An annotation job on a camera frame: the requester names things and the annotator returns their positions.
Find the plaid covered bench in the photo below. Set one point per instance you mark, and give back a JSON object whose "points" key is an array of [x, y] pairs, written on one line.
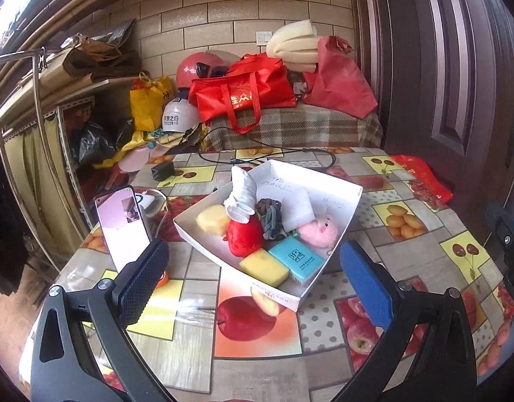
{"points": [[300, 126]]}

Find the yellow round plush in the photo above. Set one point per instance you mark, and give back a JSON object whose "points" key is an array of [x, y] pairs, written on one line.
{"points": [[214, 220]]}

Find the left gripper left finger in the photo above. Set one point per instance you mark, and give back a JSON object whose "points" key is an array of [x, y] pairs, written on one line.
{"points": [[64, 367]]}

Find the red tote bag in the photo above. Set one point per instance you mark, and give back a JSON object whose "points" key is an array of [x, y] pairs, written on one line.
{"points": [[252, 84]]}

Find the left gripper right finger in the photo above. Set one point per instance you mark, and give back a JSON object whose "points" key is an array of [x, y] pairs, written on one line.
{"points": [[444, 368]]}

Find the black power adapter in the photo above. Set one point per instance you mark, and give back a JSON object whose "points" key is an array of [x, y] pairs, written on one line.
{"points": [[162, 171]]}

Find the pink plush toy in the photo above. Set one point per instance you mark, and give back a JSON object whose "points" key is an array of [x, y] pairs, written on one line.
{"points": [[321, 233]]}

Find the dark red cloth bag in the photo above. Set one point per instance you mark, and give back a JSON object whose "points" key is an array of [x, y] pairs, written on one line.
{"points": [[338, 84]]}

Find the white hard hat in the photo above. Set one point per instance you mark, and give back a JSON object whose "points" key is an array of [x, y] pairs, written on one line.
{"points": [[179, 116]]}

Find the black plastic bag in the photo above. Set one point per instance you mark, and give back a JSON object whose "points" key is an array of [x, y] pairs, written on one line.
{"points": [[91, 145]]}

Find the yellow sponge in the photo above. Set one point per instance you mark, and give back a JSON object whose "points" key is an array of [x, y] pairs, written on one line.
{"points": [[263, 266]]}

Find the white plush cloth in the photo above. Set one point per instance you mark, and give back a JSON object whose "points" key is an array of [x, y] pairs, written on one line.
{"points": [[241, 203]]}

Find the yellow shopping bag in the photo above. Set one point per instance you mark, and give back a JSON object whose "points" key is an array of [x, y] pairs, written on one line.
{"points": [[147, 98]]}

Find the red plastic bag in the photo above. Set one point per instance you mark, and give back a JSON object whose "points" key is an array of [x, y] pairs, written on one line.
{"points": [[423, 173]]}

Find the teal tissue pack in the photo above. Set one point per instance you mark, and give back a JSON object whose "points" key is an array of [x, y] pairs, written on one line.
{"points": [[302, 263]]}

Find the metal shelf rack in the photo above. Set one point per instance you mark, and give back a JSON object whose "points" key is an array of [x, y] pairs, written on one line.
{"points": [[43, 108]]}

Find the brown hair scrunchie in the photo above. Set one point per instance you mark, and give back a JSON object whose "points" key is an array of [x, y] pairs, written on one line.
{"points": [[269, 214]]}

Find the red plush base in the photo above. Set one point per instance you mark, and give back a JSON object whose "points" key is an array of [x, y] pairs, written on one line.
{"points": [[245, 238]]}

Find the red helmet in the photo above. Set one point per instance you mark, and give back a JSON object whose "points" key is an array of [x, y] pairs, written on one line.
{"points": [[196, 66]]}

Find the white power bank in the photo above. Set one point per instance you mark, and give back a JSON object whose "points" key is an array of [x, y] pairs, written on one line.
{"points": [[151, 201]]}

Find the smartphone with pink screen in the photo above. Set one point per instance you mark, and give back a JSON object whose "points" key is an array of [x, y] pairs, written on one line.
{"points": [[123, 226]]}

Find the brown wooden door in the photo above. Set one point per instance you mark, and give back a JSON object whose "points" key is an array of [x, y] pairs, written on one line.
{"points": [[443, 74]]}

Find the white cardboard box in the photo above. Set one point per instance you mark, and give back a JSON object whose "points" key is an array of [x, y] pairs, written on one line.
{"points": [[277, 180]]}

